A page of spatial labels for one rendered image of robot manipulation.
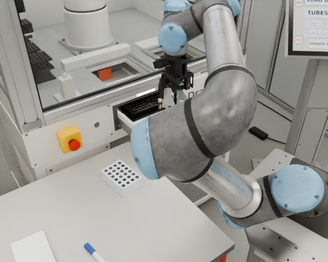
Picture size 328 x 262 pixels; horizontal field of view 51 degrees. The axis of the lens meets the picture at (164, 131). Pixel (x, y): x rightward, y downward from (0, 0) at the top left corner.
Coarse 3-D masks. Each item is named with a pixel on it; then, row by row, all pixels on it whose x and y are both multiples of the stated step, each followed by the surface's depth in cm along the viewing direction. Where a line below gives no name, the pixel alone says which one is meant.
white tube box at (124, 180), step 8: (120, 160) 121; (104, 168) 117; (112, 168) 117; (120, 168) 117; (128, 168) 117; (104, 176) 116; (112, 176) 115; (120, 176) 115; (128, 176) 115; (136, 176) 115; (112, 184) 113; (120, 184) 111; (128, 184) 111; (136, 184) 113; (120, 192) 111; (128, 192) 112
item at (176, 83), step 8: (168, 56) 104; (184, 56) 104; (176, 64) 104; (184, 64) 104; (168, 72) 108; (176, 72) 106; (184, 72) 105; (192, 72) 108; (168, 80) 110; (176, 80) 105; (184, 80) 108; (192, 80) 109; (176, 88) 107; (184, 88) 110
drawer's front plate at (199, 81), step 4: (196, 76) 143; (200, 76) 143; (204, 76) 144; (196, 80) 142; (200, 80) 144; (204, 80) 145; (196, 84) 143; (200, 84) 145; (192, 88) 143; (196, 88) 145; (200, 88) 146; (184, 92) 141; (188, 92) 143; (192, 96) 145
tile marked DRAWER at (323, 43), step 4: (308, 40) 152; (312, 40) 152; (316, 40) 152; (320, 40) 152; (324, 40) 152; (308, 44) 152; (312, 44) 152; (316, 44) 152; (320, 44) 152; (324, 44) 152; (308, 48) 152; (312, 48) 152; (316, 48) 152; (320, 48) 152; (324, 48) 152
